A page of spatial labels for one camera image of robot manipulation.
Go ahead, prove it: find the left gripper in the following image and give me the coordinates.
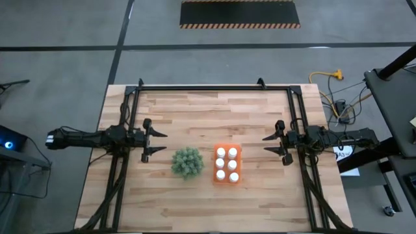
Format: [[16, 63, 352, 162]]
[[133, 118, 168, 164]]

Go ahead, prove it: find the black device with blue light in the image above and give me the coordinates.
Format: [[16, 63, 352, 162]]
[[0, 125, 29, 153]]

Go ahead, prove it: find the white paper sheet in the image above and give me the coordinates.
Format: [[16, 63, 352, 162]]
[[333, 145, 361, 177]]

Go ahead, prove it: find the black tripod leg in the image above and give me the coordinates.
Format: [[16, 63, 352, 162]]
[[0, 79, 31, 108]]

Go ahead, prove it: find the yellow extension cord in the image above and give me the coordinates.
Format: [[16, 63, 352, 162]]
[[308, 68, 345, 120]]

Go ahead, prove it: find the green succulent plant in pot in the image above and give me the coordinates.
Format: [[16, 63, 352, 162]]
[[170, 146, 206, 179]]

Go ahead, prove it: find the black side table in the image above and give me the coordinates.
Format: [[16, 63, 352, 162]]
[[337, 66, 416, 217]]

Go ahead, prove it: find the orange plastic basket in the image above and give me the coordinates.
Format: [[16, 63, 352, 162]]
[[213, 143, 243, 186]]

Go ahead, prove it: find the black upright pole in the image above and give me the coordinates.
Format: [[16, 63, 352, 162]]
[[376, 44, 416, 81]]

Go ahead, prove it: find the black hazard-striped floor mat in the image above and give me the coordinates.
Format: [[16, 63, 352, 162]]
[[179, 0, 302, 29]]

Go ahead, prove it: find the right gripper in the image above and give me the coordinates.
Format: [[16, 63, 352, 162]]
[[262, 120, 298, 166]]

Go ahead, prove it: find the black aluminium frame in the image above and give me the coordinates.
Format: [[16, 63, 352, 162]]
[[74, 83, 352, 234]]

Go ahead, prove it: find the grey metal stand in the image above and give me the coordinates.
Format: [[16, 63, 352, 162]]
[[0, 151, 53, 234]]

